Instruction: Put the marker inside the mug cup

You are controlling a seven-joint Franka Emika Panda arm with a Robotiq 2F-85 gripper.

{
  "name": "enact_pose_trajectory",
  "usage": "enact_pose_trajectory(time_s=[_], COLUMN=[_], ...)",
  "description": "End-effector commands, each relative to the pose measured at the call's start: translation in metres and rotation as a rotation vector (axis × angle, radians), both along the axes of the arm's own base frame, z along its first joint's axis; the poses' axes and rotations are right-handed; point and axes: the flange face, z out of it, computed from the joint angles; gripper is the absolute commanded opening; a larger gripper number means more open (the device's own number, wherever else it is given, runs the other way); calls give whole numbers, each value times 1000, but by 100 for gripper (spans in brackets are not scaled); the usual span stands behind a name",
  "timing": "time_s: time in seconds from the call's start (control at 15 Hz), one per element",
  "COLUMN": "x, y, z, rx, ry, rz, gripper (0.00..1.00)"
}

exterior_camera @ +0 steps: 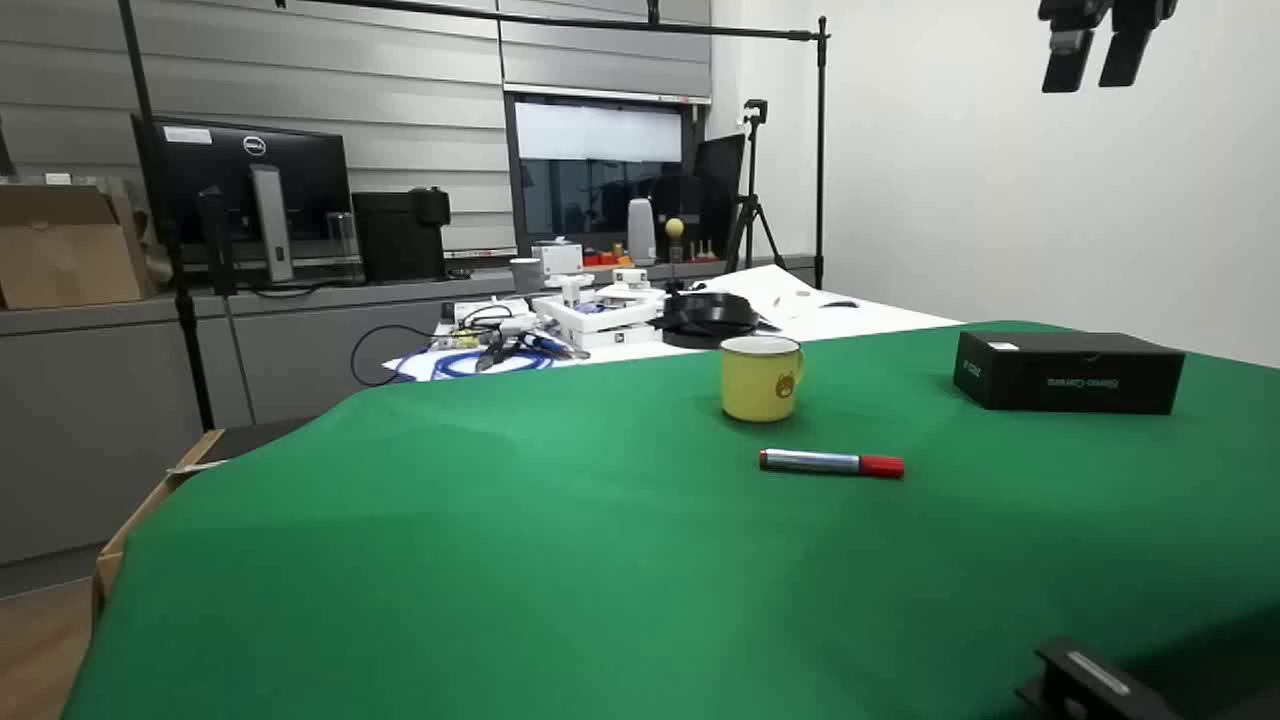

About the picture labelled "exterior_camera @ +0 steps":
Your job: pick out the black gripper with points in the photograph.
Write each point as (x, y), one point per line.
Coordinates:
(1068, 36)

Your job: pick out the red capped marker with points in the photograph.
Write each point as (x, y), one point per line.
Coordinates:
(835, 461)

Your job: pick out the yellow enamel mug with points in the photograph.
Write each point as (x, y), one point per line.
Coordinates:
(762, 377)

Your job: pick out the black rectangular box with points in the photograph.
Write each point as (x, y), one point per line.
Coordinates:
(1064, 373)

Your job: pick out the white plastic tray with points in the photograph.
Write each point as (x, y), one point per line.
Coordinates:
(595, 323)

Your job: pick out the black device at corner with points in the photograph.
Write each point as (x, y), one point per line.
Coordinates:
(1077, 687)

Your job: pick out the green table cloth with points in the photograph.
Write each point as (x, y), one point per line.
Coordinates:
(606, 544)

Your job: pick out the black desktop speaker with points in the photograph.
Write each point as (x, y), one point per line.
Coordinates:
(400, 235)

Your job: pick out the black computer monitor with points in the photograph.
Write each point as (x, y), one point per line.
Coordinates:
(244, 203)

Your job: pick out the cardboard box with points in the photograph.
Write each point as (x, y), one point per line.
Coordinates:
(70, 245)

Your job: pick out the black camera tripod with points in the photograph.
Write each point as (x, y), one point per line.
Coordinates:
(749, 225)

